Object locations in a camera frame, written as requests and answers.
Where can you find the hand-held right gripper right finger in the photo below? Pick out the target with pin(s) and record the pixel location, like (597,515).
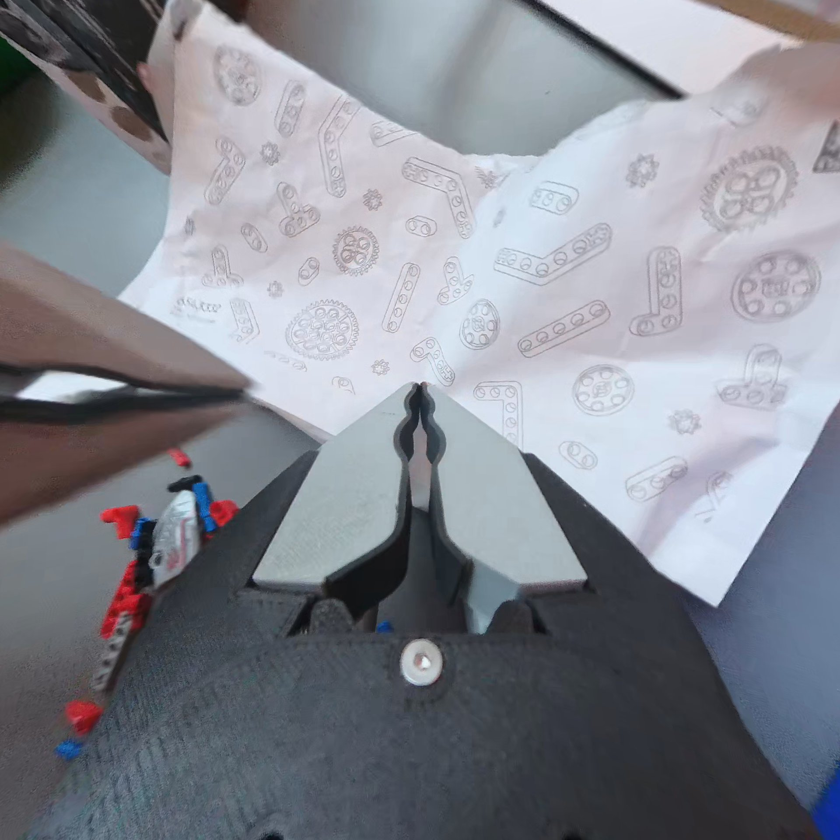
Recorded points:
(505,518)

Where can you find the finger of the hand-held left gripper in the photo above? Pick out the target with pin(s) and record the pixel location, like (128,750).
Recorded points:
(98,328)
(79,459)

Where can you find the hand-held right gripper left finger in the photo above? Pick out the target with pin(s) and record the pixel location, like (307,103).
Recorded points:
(334,518)

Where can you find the red lego L-beam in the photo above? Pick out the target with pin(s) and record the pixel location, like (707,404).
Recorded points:
(224,513)

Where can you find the red lego beam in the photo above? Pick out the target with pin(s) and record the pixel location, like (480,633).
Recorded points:
(128,604)

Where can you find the printed paper bag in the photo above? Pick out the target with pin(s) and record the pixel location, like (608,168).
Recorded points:
(590,328)

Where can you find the blue plastic bin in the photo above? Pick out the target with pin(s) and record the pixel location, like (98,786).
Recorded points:
(827,820)

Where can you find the red lego connector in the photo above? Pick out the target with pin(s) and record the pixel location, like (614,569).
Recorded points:
(119,518)

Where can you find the red lego pin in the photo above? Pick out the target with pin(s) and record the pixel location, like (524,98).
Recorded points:
(178,457)

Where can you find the black lego beam blue pins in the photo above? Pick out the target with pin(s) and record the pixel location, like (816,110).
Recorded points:
(141,571)

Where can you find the light grey lego beam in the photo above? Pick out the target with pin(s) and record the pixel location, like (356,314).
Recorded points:
(108,656)

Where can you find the red lego claw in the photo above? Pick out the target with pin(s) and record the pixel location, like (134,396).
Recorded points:
(84,715)

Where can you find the black lego set box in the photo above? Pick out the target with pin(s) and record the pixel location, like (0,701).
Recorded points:
(79,39)

